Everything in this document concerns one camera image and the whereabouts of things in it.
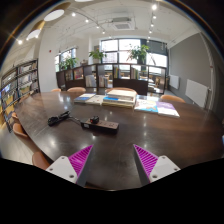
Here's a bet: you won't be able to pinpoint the blue thin book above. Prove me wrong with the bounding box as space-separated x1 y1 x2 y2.
73 92 97 104

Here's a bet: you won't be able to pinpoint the beige thick book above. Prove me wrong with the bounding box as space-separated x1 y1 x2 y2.
101 100 135 109

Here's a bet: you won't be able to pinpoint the black power strip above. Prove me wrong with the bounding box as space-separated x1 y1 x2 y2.
80 118 120 135

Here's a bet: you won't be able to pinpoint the large white book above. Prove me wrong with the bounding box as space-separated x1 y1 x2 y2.
106 89 138 100

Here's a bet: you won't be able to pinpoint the blue and white book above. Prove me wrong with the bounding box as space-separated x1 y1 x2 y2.
102 95 136 105

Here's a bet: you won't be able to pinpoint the ceiling air conditioner unit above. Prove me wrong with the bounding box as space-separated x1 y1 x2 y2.
111 16 135 32

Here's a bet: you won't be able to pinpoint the low dark shelf unit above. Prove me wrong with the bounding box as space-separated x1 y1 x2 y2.
55 62 168 96

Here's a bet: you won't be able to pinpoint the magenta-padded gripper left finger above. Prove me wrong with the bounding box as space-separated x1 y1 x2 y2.
45 144 95 188

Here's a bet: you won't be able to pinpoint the tall dark bookshelf unit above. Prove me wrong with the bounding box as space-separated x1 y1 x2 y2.
0 58 40 133

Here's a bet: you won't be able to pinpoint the purple and white book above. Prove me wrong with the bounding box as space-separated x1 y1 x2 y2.
155 101 181 119

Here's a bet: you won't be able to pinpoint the white thin book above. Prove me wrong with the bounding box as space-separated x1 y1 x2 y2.
85 94 107 106

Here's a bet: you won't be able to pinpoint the white illustrated book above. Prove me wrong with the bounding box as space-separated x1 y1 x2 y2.
133 98 159 114

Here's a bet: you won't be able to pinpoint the ceiling lights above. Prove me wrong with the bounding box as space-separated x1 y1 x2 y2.
16 0 159 46

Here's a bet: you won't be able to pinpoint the large white wall radiator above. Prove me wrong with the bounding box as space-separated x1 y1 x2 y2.
185 78 210 108

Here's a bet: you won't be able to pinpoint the small white wall radiator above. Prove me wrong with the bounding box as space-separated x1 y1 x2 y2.
169 74 180 90

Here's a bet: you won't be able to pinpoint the black bundled power cable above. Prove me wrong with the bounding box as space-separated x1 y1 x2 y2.
47 110 84 128

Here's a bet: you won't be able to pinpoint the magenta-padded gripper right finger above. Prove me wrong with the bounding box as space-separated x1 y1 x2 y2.
133 143 181 188

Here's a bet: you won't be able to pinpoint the large potted green plant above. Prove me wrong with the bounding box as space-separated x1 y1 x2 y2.
127 44 150 65

